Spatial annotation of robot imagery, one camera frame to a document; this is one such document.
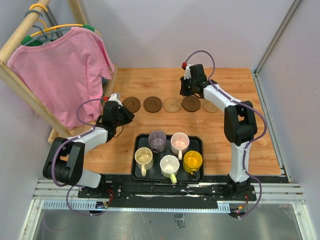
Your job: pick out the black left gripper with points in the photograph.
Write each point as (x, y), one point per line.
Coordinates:
(129, 116)

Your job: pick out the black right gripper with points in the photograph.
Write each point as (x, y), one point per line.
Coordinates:
(183, 90)

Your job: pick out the brown wooden coaster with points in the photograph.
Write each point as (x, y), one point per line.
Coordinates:
(191, 103)
(152, 104)
(133, 104)

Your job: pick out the woven rattan coaster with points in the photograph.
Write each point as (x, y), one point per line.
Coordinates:
(210, 107)
(172, 105)

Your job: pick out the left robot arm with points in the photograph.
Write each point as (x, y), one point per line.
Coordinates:
(65, 161)

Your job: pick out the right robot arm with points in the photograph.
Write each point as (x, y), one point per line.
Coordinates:
(240, 124)

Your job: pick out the purple cup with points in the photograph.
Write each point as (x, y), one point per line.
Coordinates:
(157, 140)

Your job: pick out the cream yellow mug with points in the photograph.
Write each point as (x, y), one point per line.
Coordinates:
(144, 159)

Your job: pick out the pink mug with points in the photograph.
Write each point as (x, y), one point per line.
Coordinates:
(179, 144)

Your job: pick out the pink t-shirt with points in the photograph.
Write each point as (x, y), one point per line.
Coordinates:
(66, 74)

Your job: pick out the black serving tray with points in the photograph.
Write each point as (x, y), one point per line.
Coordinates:
(154, 174)

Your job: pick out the grey clothes hanger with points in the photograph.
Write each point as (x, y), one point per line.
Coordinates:
(43, 38)

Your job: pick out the yellow clothes hanger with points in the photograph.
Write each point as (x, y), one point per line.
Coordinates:
(78, 14)

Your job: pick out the wooden clothes rack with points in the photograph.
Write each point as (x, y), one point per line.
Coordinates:
(16, 83)

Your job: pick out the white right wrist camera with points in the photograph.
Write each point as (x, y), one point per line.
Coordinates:
(187, 72)

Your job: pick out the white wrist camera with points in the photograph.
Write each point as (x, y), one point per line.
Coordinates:
(187, 72)
(114, 97)

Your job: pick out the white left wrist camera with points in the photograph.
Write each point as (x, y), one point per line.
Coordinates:
(114, 97)

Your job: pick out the white mug yellow handle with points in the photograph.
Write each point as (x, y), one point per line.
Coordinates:
(169, 166)

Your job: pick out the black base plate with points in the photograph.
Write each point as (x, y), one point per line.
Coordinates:
(127, 192)

